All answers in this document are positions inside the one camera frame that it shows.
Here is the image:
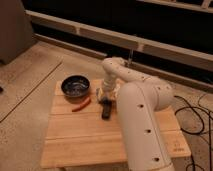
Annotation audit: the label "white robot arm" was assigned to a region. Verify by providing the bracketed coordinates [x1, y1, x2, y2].
[102, 57, 175, 171]

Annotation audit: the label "orange carrot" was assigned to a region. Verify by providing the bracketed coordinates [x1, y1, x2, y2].
[72, 97, 91, 112]

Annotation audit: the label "black rectangular block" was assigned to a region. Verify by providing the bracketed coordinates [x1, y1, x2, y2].
[102, 99, 112, 120]

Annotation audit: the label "dark metal bowl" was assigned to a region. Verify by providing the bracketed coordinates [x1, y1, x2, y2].
[61, 75, 90, 98]

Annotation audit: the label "grey cabinet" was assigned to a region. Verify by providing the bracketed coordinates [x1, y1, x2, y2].
[0, 0, 36, 64]

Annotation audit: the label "black floor cables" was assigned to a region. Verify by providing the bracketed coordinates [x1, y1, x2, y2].
[173, 93, 213, 171]

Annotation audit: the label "white wooden rail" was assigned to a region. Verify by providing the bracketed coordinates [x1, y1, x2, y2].
[26, 10, 213, 72]

